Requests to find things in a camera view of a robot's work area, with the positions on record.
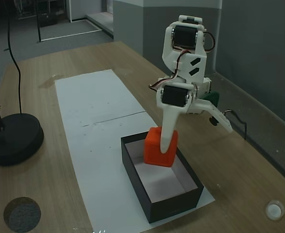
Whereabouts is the black round stand base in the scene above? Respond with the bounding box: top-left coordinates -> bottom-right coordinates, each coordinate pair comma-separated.
0,113 -> 45,167

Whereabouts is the orange cube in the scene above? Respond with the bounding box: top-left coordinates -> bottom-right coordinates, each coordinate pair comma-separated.
143,127 -> 179,168

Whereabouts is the small white round cap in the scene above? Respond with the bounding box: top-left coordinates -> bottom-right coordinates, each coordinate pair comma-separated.
265,200 -> 285,221

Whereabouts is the white paper sheet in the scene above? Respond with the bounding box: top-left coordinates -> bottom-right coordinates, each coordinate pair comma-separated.
54,69 -> 147,128
62,111 -> 216,233

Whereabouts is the green table clamp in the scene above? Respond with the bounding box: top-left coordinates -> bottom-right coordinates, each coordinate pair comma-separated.
201,91 -> 220,109

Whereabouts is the black camera cable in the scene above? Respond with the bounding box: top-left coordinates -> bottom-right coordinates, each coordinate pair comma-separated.
223,110 -> 248,141

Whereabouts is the black cardboard box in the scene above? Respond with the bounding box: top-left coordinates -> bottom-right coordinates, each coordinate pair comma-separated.
120,131 -> 204,223

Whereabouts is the black background metal frame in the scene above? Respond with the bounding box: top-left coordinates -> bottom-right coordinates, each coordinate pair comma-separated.
35,0 -> 60,43

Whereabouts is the white gripper camera mount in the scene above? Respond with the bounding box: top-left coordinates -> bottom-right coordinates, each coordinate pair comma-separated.
193,99 -> 233,133

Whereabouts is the black stand power cable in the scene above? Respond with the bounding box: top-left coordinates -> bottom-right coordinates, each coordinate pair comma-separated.
6,0 -> 24,115

